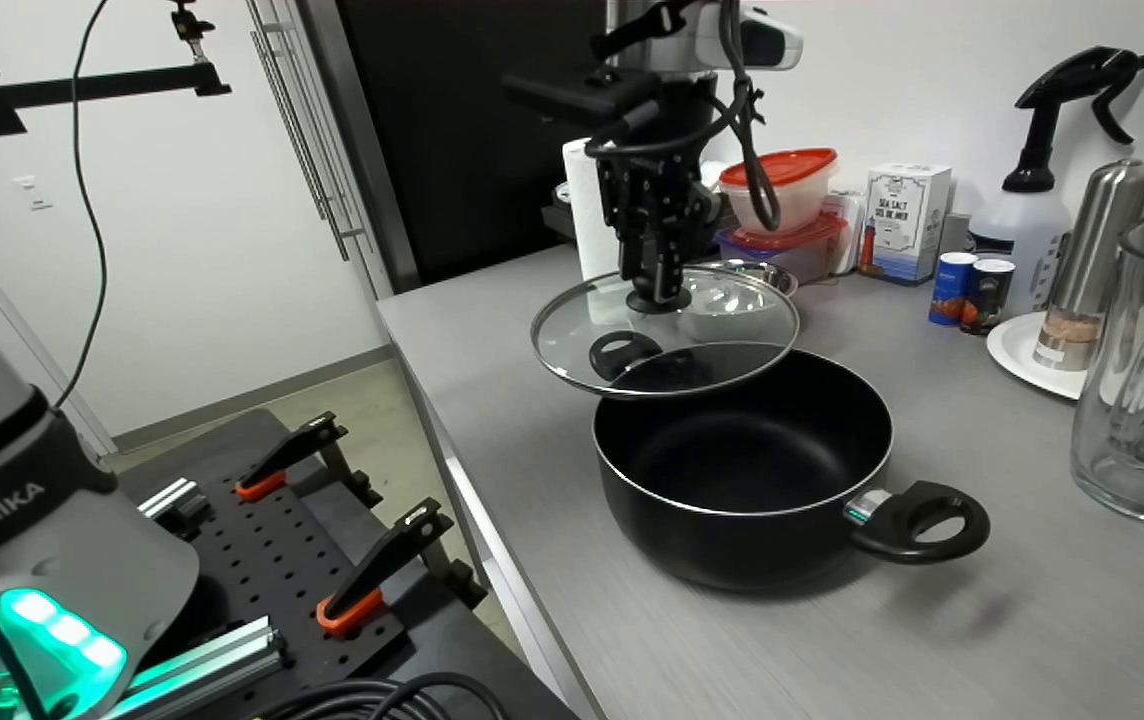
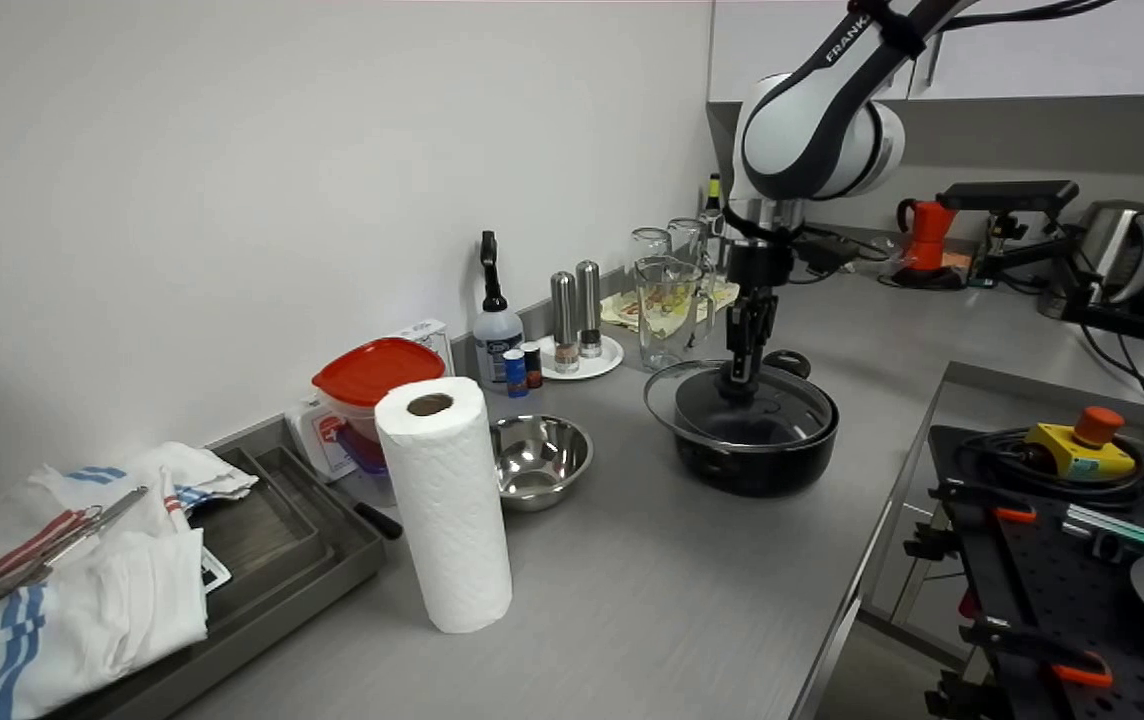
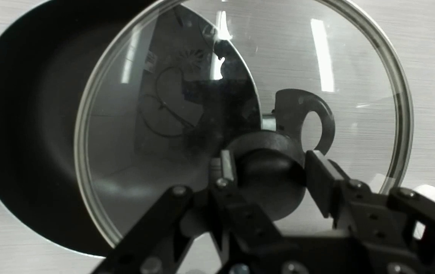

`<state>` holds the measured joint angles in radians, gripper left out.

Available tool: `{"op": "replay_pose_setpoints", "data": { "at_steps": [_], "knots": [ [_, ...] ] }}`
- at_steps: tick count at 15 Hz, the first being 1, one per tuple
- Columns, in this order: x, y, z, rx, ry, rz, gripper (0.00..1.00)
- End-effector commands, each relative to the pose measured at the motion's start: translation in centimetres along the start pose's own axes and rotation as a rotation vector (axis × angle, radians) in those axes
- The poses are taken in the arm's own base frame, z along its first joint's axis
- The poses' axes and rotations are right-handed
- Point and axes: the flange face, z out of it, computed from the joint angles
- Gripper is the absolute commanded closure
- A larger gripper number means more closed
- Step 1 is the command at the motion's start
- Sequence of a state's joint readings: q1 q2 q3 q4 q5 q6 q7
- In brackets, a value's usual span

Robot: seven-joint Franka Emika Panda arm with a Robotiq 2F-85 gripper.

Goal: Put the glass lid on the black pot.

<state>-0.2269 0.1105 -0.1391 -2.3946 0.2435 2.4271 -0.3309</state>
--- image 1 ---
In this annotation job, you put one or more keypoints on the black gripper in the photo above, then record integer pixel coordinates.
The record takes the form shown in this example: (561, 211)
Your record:
(657, 182)

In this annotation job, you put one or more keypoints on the glass lid with black knob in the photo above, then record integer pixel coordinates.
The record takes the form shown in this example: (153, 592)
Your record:
(572, 343)

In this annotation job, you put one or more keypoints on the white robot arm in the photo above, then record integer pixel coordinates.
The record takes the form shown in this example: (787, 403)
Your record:
(759, 42)

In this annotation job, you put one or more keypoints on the grey robot base with light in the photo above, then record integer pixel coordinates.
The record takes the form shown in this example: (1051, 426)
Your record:
(14, 533)

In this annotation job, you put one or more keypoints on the plastic container with red lid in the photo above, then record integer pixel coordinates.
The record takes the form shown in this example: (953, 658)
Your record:
(799, 252)
(777, 182)

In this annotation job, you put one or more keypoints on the small steel bowl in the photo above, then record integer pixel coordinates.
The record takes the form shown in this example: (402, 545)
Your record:
(738, 323)

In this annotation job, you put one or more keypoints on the dark cabinet door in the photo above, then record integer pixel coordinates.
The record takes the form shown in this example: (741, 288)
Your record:
(466, 134)

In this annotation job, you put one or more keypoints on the white carton box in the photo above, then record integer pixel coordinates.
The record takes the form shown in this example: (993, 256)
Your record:
(906, 222)

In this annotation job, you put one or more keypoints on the blue spice jar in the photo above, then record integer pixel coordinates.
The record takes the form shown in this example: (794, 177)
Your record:
(953, 286)

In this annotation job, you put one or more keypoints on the small white plate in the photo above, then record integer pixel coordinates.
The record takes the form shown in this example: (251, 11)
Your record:
(1025, 355)

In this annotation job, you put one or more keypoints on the spray bottle with black trigger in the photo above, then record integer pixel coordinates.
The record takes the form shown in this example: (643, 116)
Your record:
(1036, 245)

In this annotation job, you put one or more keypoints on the black clamp with orange tip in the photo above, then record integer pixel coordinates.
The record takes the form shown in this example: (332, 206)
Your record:
(386, 564)
(286, 463)

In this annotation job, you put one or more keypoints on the steel pepper mill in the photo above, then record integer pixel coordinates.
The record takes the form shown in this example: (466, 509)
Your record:
(1092, 267)

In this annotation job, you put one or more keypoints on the black perforated board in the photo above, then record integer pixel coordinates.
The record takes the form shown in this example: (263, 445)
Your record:
(265, 561)

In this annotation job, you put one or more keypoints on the aluminium profile bar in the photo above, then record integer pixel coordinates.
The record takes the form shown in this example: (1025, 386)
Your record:
(196, 672)

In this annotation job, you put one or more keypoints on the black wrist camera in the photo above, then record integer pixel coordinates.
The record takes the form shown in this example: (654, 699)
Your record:
(584, 89)

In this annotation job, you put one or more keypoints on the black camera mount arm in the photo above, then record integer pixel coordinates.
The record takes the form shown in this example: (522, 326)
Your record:
(94, 89)

